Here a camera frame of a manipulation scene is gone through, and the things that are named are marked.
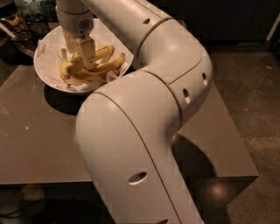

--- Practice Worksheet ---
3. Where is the middle yellow banana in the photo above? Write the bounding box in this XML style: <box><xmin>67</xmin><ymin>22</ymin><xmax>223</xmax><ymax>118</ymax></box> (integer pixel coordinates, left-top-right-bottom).
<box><xmin>79</xmin><ymin>68</ymin><xmax>121</xmax><ymax>80</ymax></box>

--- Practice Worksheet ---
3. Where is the dark clutter on side table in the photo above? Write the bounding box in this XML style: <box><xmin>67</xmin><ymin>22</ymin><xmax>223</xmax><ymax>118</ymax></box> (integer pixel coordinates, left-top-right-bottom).
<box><xmin>0</xmin><ymin>0</ymin><xmax>58</xmax><ymax>58</ymax></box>

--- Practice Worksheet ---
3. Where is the right yellow banana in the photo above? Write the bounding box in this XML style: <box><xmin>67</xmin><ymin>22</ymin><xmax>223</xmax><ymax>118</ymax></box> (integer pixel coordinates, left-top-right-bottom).
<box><xmin>93</xmin><ymin>52</ymin><xmax>125</xmax><ymax>72</ymax></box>

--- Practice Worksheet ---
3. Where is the large top yellow banana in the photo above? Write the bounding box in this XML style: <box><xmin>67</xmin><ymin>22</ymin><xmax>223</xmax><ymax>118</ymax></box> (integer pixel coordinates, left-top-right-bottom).
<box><xmin>59</xmin><ymin>45</ymin><xmax>115</xmax><ymax>79</ymax></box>

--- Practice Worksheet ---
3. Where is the white bowl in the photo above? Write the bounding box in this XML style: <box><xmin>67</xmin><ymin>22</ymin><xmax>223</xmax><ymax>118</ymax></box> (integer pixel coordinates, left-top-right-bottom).
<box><xmin>33</xmin><ymin>17</ymin><xmax>136</xmax><ymax>95</ymax></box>

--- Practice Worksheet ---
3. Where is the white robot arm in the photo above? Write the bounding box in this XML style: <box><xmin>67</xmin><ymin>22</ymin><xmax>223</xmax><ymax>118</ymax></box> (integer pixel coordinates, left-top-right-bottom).
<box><xmin>56</xmin><ymin>0</ymin><xmax>212</xmax><ymax>224</ymax></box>

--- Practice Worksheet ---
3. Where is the bottom yellow banana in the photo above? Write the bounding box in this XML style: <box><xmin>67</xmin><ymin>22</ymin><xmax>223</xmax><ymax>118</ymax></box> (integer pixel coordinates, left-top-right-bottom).
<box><xmin>64</xmin><ymin>75</ymin><xmax>106</xmax><ymax>86</ymax></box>

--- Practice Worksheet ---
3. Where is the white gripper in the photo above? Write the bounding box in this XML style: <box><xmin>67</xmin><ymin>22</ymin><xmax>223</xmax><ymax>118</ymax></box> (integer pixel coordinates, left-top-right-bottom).
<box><xmin>56</xmin><ymin>0</ymin><xmax>95</xmax><ymax>69</ymax></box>

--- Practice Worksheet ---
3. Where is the black floor cable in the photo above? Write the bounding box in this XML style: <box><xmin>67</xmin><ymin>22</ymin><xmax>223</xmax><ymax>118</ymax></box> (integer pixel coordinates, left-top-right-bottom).
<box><xmin>0</xmin><ymin>204</ymin><xmax>33</xmax><ymax>220</ymax></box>

